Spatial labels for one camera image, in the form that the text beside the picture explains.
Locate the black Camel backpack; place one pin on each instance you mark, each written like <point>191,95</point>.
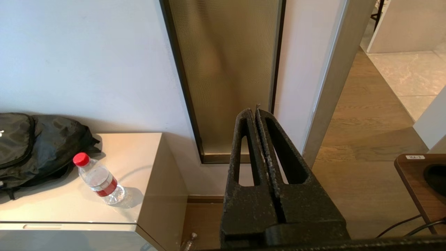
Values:
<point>41,146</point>

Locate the clear water bottle red cap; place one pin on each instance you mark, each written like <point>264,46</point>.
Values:
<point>101,181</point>

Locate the brown skirting board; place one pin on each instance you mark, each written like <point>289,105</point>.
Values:
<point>205,199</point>

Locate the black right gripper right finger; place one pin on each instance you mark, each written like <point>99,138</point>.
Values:
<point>306,205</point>

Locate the empty clear plastic bottle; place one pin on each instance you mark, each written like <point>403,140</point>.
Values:
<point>189,242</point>

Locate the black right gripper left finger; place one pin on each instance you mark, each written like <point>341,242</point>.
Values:
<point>244,209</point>

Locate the taupe door frame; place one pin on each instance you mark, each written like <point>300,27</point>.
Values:
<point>334,87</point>

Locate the beige cabinet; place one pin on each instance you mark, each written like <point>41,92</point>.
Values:
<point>139,157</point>

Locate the white label sticker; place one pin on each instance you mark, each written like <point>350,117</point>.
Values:
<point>414,157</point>

